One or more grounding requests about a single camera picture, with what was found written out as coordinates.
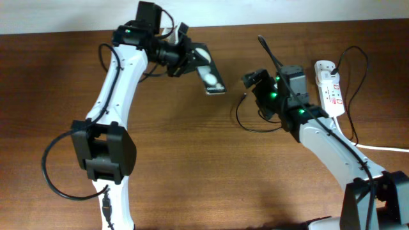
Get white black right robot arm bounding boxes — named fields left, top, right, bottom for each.
left=242, top=66, right=408, bottom=229

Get black USB charging cable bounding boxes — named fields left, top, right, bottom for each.
left=235, top=45, right=369, bottom=147

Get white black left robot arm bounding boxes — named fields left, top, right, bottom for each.
left=71, top=1, right=212, bottom=229

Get white power strip cord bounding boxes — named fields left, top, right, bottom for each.
left=332, top=116, right=409, bottom=153

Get white USB charger plug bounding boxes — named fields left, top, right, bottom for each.
left=314, top=60, right=340, bottom=86

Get black Samsung Galaxy smartphone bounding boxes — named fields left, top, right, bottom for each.
left=194, top=43, right=227, bottom=95

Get white power strip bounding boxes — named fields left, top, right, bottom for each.
left=314, top=59, right=346, bottom=118

